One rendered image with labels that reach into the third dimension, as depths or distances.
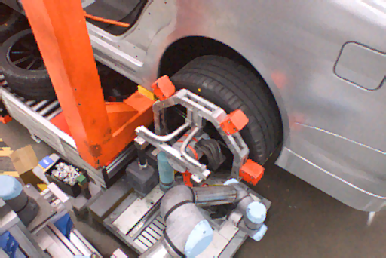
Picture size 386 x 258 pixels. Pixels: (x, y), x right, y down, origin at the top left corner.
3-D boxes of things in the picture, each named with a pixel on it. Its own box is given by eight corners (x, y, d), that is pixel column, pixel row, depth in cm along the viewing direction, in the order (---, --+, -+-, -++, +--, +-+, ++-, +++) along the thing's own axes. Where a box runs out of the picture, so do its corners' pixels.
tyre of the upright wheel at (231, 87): (176, 38, 193) (188, 129, 241) (145, 61, 182) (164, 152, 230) (292, 77, 161) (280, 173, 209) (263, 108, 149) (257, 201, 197)
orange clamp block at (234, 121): (237, 126, 167) (249, 120, 159) (227, 136, 163) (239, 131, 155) (228, 114, 166) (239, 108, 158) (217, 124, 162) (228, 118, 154)
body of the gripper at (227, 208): (215, 187, 164) (238, 202, 160) (214, 197, 171) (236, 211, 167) (205, 198, 161) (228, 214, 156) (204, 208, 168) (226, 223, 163)
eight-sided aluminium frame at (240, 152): (239, 193, 200) (255, 126, 157) (232, 201, 197) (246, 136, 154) (163, 143, 221) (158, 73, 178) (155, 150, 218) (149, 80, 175)
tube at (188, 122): (193, 126, 177) (194, 110, 168) (166, 151, 167) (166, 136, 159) (165, 109, 183) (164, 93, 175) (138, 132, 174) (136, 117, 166)
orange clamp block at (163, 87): (177, 90, 179) (166, 74, 176) (166, 99, 175) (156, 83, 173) (170, 93, 185) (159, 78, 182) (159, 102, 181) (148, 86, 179)
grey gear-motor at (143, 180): (185, 170, 270) (186, 139, 242) (147, 210, 250) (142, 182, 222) (166, 158, 277) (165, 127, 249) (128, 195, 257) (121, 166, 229)
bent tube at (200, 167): (227, 146, 169) (230, 130, 160) (202, 173, 160) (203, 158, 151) (197, 127, 176) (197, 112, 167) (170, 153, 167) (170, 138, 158)
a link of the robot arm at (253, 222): (237, 199, 148) (234, 213, 157) (255, 221, 143) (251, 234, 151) (253, 191, 151) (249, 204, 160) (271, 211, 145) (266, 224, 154)
